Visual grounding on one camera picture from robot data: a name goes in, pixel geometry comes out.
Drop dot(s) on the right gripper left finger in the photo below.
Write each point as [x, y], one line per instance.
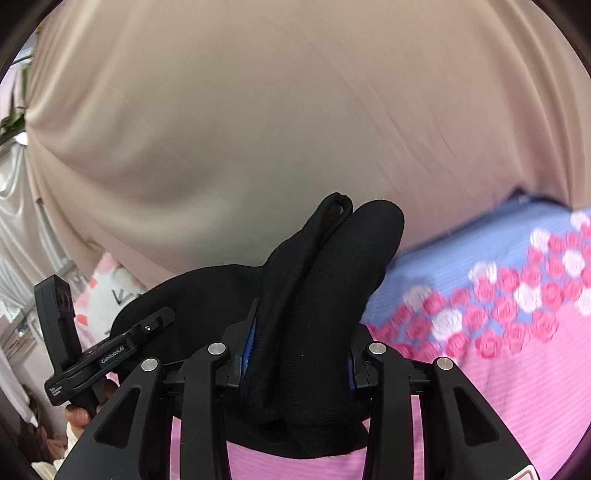
[131, 437]

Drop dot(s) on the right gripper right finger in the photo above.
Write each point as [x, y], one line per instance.
[429, 419]

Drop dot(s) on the black pants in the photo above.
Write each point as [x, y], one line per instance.
[307, 299]

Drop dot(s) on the person's left hand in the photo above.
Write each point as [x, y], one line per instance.
[78, 418]

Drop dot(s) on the cat face pillow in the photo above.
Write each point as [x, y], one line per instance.
[109, 289]

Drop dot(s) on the white satin cloth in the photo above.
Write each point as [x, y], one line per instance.
[30, 249]

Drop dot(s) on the pink floral bed sheet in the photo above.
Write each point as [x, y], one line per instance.
[508, 299]

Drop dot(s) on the beige curtain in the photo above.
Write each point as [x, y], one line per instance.
[175, 135]

